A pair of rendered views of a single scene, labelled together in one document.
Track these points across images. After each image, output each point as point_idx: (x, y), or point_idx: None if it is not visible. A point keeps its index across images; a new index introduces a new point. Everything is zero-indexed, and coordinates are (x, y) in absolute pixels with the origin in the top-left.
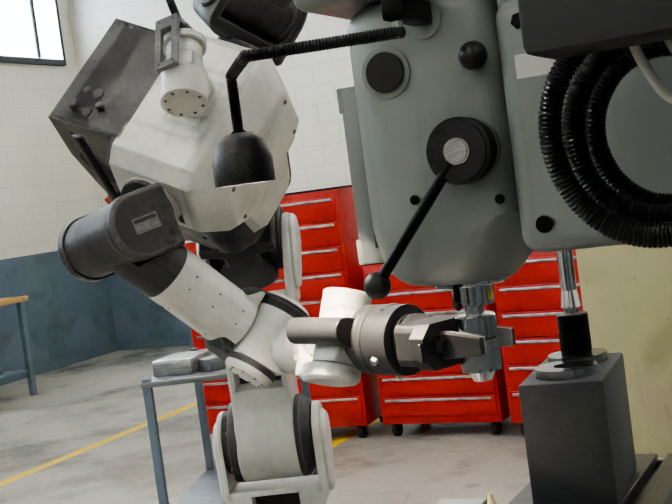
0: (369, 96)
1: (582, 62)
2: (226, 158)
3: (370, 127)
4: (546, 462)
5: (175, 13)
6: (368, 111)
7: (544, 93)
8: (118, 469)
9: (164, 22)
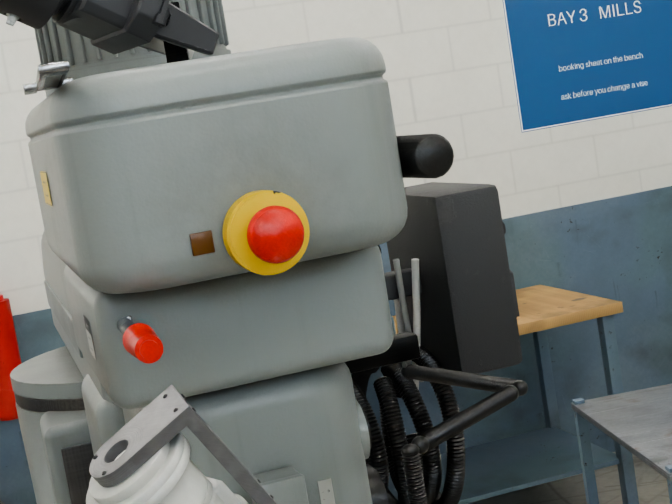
0: (364, 459)
1: (394, 392)
2: None
3: (369, 497)
4: None
5: (173, 386)
6: (366, 478)
7: (457, 405)
8: None
9: (191, 407)
